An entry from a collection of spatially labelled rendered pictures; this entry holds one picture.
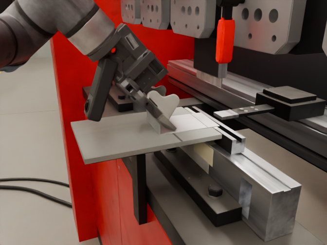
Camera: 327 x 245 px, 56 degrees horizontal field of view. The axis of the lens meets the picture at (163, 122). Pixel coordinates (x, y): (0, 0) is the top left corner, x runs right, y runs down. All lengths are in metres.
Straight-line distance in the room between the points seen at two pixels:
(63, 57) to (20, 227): 1.10
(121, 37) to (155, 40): 0.97
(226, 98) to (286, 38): 0.63
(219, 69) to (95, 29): 0.24
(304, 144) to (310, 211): 1.44
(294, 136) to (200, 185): 0.30
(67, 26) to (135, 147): 0.23
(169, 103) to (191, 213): 0.21
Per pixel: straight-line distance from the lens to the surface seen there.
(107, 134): 0.60
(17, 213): 2.19
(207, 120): 0.66
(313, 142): 0.77
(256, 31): 0.45
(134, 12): 0.94
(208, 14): 0.57
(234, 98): 0.98
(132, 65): 0.55
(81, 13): 0.51
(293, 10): 0.41
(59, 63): 1.42
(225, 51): 0.46
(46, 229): 2.00
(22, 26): 0.53
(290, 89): 0.82
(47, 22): 0.53
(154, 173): 0.70
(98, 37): 0.52
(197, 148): 0.67
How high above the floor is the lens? 1.24
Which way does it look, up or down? 22 degrees down
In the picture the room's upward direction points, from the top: straight up
